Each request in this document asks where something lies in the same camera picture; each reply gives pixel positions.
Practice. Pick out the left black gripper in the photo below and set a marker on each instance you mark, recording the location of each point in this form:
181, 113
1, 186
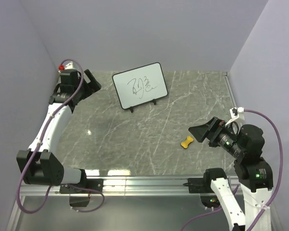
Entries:
94, 85

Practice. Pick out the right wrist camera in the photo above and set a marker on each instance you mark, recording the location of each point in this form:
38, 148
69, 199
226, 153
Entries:
237, 115

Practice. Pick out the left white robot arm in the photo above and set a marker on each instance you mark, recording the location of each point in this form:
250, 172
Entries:
38, 164

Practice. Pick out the yellow bone-shaped eraser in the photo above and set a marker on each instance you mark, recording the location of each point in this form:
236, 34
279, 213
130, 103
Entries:
187, 142

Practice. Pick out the wire whiteboard stand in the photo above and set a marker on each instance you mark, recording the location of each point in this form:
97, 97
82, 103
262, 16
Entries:
153, 101

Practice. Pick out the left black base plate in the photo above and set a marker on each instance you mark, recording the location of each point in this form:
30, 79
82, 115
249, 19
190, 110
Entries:
86, 187

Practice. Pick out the small white whiteboard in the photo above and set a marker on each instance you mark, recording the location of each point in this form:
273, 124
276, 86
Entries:
140, 85

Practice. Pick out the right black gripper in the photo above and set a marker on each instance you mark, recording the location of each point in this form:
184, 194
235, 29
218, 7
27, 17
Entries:
216, 125

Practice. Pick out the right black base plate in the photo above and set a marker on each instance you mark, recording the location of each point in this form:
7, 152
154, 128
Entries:
197, 185

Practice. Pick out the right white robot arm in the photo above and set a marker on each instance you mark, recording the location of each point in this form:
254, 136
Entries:
254, 174

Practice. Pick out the aluminium mounting rail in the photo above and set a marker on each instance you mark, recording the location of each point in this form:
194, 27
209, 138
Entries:
130, 186

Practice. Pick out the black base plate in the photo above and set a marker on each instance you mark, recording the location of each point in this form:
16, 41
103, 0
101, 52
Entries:
197, 185
86, 187

